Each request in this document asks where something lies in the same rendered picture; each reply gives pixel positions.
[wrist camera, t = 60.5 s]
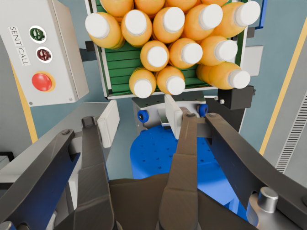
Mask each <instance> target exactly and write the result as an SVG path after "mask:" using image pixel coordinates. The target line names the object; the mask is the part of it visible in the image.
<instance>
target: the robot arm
mask: <svg viewBox="0 0 307 230"><path fill-rule="evenodd" d="M164 100H165V114H166V117H167V119H168V121H169V124H170V126H171V129H172V131H173V134H174V136H175V138H176V139H178V144H177V148H176V153H174V154H173V158H172V162H171V166H170V171H169V173H161V174H155V175H152V176H149V177H146V178H143V179H131V178H121V179H113V180H109V177H108V172H107V168H106V162H105V158H104V153H103V149H102V145H101V143H102V144H103V147H104V148H107V147H110V146H111V144H112V141H113V138H114V135H115V132H116V129H117V126H118V123H119V120H120V117H119V112H118V107H117V102H116V100H115V99H114V100H111V101H110V103H109V104H108V106H107V107H106V108H105V110H104V111H103V113H102V114H101V116H98V117H94V116H87V117H84V118H82V119H80V122H81V125H82V131H80V132H76V133H74V130H73V129H65V130H62V131H61V132H59V133H58V134H57V135H56V136H55V137H54V138H53V139H52V141H51V142H50V143H49V144H48V145H47V146H46V147H45V148H44V150H43V151H42V152H41V153H40V154H39V155H38V156H37V158H36V159H35V160H34V161H33V162H32V163H31V164H30V166H29V167H28V168H27V169H26V170H25V171H24V172H23V173H22V175H21V176H20V177H19V178H18V179H17V180H16V181H15V182H14V183H13V184H12V186H11V187H10V188H9V189H8V190H7V191H6V192H5V194H4V195H3V196H2V197H1V198H0V230H307V188H306V187H304V186H302V185H301V184H299V183H298V182H296V181H294V180H293V179H291V178H289V177H288V176H286V175H284V174H283V173H281V172H279V171H278V170H277V169H276V168H275V167H274V166H272V165H271V164H270V163H269V162H268V161H267V160H266V159H265V158H264V157H263V156H262V155H261V154H260V153H259V152H258V151H257V150H256V149H255V148H254V147H253V146H251V145H250V144H249V143H248V142H247V141H246V140H245V139H244V138H243V137H242V136H241V135H240V134H239V133H238V132H237V131H236V130H235V129H234V128H233V127H232V126H230V125H229V124H228V123H227V122H226V121H225V120H224V119H223V118H222V117H221V116H220V115H219V114H216V113H208V114H206V115H205V118H199V117H197V114H195V113H191V112H190V111H189V110H188V109H187V108H186V107H179V106H178V105H177V104H176V102H175V101H174V100H173V98H172V97H171V96H170V94H166V95H165V96H164ZM197 137H204V138H205V141H206V143H207V145H208V146H209V148H210V150H211V152H212V153H213V155H214V157H215V159H216V161H217V162H218V164H219V166H220V168H221V169H222V171H223V173H224V175H225V176H226V178H227V180H228V182H229V183H230V185H231V187H232V189H233V190H234V192H235V194H236V196H237V198H238V199H239V201H240V203H241V204H242V206H243V207H244V209H245V210H246V211H247V212H246V216H247V219H248V221H249V222H247V221H246V220H244V219H243V218H241V217H240V216H238V215H237V214H235V213H234V212H232V211H231V210H230V209H228V208H227V207H225V206H224V205H222V204H221V203H219V202H218V201H216V200H215V199H213V198H212V197H210V196H209V195H207V194H206V193H204V192H203V191H201V190H200V189H198V188H197ZM80 152H82V162H81V169H80V170H79V174H78V193H77V207H76V209H75V210H74V211H73V212H72V213H70V214H69V215H68V216H67V217H66V218H65V219H64V220H63V221H62V222H61V223H59V224H58V225H57V226H56V227H54V224H55V218H56V216H57V214H58V213H57V211H56V210H55V209H56V207H57V204H58V202H59V200H60V198H61V196H62V194H63V191H64V189H65V187H66V185H67V183H68V181H69V178H70V176H71V174H72V172H73V170H74V167H75V165H76V163H77V161H78V159H79V157H80V154H81V153H80Z"/></svg>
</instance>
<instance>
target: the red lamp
mask: <svg viewBox="0 0 307 230"><path fill-rule="evenodd" d="M37 57H38V58H39V59H40V60H42V61H48V60H49V59H50V53H49V52H48V51H47V50H46V49H39V50H37Z"/></svg>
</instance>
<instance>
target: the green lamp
mask: <svg viewBox="0 0 307 230"><path fill-rule="evenodd" d="M29 33H30V36H31V38H32V39H34V40H36V41H42V40H43V39H44V34H43V32H42V30H40V29H39V28H31V29H30V31H29Z"/></svg>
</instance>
